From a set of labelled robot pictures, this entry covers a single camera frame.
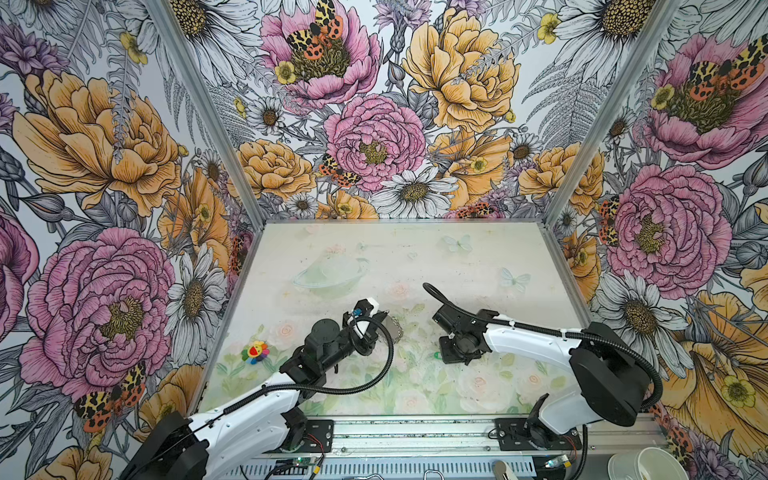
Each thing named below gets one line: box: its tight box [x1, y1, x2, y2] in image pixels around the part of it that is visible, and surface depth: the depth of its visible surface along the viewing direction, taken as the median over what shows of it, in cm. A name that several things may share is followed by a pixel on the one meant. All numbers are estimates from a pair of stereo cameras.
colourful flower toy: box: [241, 340, 270, 365], surface depth 89 cm
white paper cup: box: [607, 446, 689, 480], surface depth 70 cm
